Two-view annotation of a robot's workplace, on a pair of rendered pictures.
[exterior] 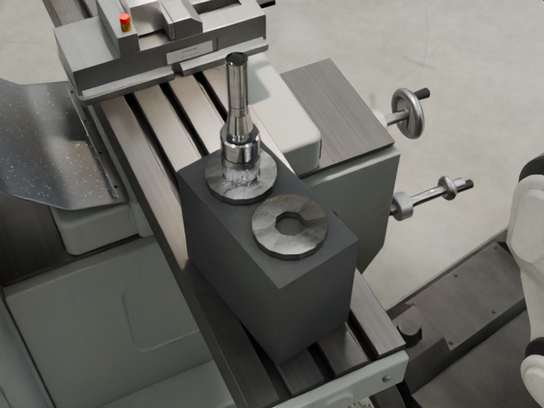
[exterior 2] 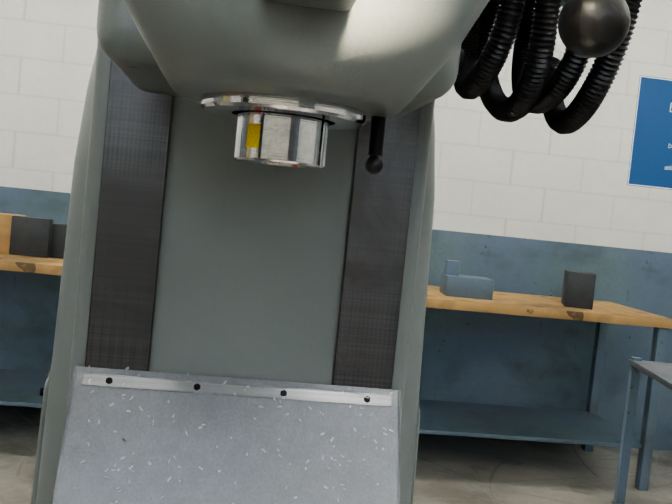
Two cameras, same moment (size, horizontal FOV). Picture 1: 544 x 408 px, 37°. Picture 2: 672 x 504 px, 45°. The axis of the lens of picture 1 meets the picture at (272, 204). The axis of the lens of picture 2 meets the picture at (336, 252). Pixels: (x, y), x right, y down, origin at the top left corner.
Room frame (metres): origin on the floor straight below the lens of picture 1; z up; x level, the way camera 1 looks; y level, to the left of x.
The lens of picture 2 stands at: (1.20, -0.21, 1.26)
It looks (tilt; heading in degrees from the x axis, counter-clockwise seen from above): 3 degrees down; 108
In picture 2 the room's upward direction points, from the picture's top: 6 degrees clockwise
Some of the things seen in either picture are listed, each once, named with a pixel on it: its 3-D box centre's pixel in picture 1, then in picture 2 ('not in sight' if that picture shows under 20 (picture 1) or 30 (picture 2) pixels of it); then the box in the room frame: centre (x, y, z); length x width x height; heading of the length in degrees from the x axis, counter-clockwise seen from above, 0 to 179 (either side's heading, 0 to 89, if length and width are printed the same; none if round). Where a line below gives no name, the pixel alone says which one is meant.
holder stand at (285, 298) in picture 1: (265, 245); not in sight; (0.62, 0.01, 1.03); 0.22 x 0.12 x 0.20; 36
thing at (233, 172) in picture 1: (240, 155); not in sight; (0.66, 0.04, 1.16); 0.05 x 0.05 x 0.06
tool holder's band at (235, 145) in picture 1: (240, 135); not in sight; (0.66, 0.04, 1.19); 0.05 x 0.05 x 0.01
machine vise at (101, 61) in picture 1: (160, 27); not in sight; (1.11, 0.19, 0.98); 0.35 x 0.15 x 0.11; 115
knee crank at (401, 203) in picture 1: (431, 193); not in sight; (1.14, -0.35, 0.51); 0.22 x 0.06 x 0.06; 116
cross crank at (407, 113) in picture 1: (393, 118); not in sight; (1.25, -0.26, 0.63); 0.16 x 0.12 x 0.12; 116
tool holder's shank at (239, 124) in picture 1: (238, 97); not in sight; (0.66, 0.04, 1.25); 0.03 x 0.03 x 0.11
